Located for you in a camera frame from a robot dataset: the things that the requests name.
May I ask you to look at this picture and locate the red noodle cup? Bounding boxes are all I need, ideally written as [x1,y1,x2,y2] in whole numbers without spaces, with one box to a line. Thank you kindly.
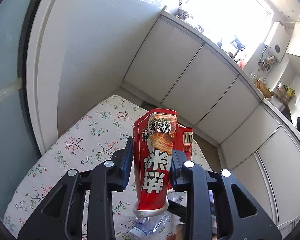
[133,108,193,218]

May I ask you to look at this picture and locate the clear plastic bag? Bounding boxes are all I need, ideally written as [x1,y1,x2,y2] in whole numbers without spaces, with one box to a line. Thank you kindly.
[128,211,181,239]

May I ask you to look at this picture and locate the white kitchen cabinets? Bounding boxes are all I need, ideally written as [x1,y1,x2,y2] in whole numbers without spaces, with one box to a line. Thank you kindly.
[122,11,300,233]

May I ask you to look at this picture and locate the floral tablecloth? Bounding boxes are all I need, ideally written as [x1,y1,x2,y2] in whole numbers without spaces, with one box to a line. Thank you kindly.
[3,94,213,240]

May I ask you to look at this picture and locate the woven basket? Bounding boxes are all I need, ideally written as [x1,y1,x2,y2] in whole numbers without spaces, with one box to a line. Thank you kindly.
[254,79,272,98]

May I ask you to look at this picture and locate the white wall water heater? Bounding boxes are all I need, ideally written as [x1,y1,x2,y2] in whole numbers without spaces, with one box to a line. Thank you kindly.
[264,22,290,62]

